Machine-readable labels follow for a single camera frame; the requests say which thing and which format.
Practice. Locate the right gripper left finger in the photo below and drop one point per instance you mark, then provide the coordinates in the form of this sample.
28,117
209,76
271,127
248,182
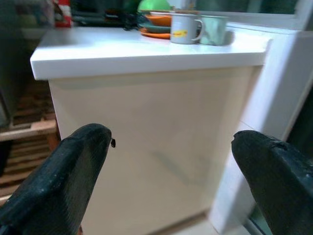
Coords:
56,186

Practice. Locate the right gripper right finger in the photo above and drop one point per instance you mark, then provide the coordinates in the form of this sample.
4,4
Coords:
281,186

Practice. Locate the wooden wine rack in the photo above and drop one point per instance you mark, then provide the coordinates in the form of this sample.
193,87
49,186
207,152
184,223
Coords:
27,147

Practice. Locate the cream cabinet with white top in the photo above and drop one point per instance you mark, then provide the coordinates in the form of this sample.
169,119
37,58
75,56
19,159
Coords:
151,117

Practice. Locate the dark grey panel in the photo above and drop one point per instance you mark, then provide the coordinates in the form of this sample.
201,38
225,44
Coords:
22,61

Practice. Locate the green enamel mug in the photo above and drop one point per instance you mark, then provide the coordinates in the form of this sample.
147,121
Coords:
215,30

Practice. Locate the red box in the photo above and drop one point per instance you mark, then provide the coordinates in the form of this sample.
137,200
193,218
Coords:
63,14

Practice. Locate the orange plate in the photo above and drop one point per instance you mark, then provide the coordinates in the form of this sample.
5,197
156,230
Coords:
154,35

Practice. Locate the dark green plate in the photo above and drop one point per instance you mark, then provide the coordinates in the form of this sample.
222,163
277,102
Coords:
156,29

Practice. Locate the white enamel mug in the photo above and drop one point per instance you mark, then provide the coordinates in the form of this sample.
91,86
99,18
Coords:
182,28

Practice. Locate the orange bowl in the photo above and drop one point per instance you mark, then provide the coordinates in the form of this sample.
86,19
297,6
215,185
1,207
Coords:
159,20

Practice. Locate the bright green bowl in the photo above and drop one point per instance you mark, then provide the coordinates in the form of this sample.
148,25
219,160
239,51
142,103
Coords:
154,5

